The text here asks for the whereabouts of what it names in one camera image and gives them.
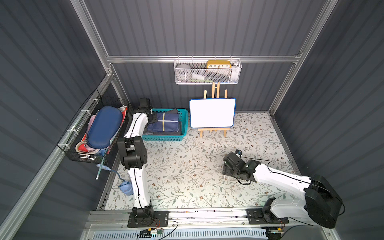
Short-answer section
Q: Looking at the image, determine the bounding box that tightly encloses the navy yellow striped pillowcase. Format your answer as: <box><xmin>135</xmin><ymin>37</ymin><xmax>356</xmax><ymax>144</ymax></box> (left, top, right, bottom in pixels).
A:
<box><xmin>147</xmin><ymin>112</ymin><xmax>182</xmax><ymax>136</ymax></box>

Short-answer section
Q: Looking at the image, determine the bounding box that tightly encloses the dark checked pillowcase front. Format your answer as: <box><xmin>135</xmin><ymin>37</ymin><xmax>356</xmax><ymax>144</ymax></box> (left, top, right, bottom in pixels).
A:
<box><xmin>165</xmin><ymin>109</ymin><xmax>182</xmax><ymax>136</ymax></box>

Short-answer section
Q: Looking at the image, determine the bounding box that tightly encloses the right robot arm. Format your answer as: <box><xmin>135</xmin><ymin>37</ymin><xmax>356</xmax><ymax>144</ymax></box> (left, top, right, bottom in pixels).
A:
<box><xmin>222</xmin><ymin>150</ymin><xmax>345</xmax><ymax>229</ymax></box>

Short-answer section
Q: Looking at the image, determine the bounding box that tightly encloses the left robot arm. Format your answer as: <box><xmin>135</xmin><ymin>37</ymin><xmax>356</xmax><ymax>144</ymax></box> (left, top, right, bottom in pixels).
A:
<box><xmin>117</xmin><ymin>98</ymin><xmax>155</xmax><ymax>222</ymax></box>

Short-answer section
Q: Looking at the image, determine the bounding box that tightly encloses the teal plastic laundry basket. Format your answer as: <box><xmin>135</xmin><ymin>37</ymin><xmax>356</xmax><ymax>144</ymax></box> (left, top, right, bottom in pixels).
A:
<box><xmin>142</xmin><ymin>109</ymin><xmax>189</xmax><ymax>141</ymax></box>

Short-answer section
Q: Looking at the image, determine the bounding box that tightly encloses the white tape roll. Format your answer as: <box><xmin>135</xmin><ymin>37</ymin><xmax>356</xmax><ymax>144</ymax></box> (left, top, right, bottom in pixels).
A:
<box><xmin>175</xmin><ymin>64</ymin><xmax>192</xmax><ymax>82</ymax></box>

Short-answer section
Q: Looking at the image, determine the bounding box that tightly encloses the blue framed whiteboard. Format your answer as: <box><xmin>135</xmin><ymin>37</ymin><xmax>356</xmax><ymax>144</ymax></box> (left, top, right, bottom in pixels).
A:
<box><xmin>190</xmin><ymin>98</ymin><xmax>237</xmax><ymax>129</ymax></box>

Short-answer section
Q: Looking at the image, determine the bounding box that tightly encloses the yellow alarm clock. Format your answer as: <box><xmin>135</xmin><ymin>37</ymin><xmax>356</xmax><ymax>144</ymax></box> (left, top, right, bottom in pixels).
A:
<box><xmin>207</xmin><ymin>60</ymin><xmax>232</xmax><ymax>69</ymax></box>

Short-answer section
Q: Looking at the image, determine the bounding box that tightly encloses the blue cloth bundle on floor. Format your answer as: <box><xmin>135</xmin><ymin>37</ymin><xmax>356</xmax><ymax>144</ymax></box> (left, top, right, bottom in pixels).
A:
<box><xmin>119</xmin><ymin>181</ymin><xmax>134</xmax><ymax>196</ymax></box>

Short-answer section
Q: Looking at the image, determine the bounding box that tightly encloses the white wire wall basket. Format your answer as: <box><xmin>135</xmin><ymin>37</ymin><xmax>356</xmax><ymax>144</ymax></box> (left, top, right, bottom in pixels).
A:
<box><xmin>174</xmin><ymin>58</ymin><xmax>243</xmax><ymax>85</ymax></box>

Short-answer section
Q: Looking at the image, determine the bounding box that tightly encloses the black wire side basket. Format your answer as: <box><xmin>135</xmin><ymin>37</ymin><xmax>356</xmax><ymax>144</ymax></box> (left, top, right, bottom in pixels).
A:
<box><xmin>59</xmin><ymin>93</ymin><xmax>132</xmax><ymax>167</ymax></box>

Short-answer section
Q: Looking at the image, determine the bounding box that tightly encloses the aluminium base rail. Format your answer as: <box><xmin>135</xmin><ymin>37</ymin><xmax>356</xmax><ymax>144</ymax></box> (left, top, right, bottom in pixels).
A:
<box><xmin>81</xmin><ymin>207</ymin><xmax>332</xmax><ymax>238</ymax></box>

